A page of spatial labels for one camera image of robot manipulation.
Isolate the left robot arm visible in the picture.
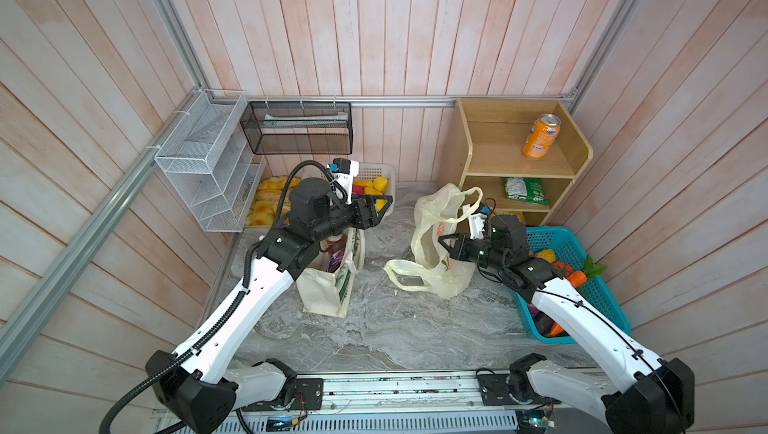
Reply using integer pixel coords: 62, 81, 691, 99
99, 174, 393, 433

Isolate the teal plastic basket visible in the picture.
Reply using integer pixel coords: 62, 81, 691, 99
512, 226, 631, 344

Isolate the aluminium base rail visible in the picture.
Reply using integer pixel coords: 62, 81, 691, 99
149, 367, 652, 434

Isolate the wooden shelf unit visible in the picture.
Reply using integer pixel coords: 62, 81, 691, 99
435, 98, 593, 226

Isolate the red toy tomato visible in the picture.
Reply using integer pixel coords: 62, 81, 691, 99
552, 261, 575, 277

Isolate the yellow plastic grocery bag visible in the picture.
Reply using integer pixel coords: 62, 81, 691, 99
384, 183, 483, 299

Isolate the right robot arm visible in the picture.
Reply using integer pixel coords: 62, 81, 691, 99
438, 214, 695, 433

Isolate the cream canvas tote bag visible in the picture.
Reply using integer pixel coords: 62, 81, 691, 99
297, 228, 365, 318

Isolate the yellow chips packet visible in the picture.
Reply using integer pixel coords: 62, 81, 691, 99
500, 211, 526, 224

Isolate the purple snack packet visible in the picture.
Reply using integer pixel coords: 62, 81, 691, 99
326, 234, 347, 273

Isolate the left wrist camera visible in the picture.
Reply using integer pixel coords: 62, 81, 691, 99
328, 158, 359, 204

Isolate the green snack packet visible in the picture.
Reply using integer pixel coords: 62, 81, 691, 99
503, 177, 549, 205

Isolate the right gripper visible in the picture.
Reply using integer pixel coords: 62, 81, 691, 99
437, 231, 506, 273

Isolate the yellow toy lemon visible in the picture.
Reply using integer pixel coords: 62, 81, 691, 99
372, 177, 389, 192

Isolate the yellow bread tray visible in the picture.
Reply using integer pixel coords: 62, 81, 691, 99
245, 176, 290, 228

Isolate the white wire mesh shelf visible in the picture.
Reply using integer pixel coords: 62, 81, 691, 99
155, 90, 266, 232

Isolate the toy carrot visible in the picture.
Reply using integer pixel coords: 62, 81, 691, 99
567, 255, 607, 288

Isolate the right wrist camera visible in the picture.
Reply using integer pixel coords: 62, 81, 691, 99
467, 212, 488, 240

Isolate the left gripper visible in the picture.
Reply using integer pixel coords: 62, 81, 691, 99
311, 193, 392, 241

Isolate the orange soda can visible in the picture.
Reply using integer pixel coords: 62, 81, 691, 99
522, 113, 561, 160

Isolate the black wire mesh basket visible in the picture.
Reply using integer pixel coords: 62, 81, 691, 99
240, 100, 354, 155

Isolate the purple toy eggplant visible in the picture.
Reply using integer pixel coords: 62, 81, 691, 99
529, 306, 555, 337

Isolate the white plastic fruit basket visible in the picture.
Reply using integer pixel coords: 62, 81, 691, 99
326, 158, 394, 229

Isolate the yellow toy pepper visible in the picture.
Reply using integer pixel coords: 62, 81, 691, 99
535, 249, 557, 263

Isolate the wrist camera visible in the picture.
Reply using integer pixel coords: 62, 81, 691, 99
467, 212, 488, 240
328, 158, 359, 204

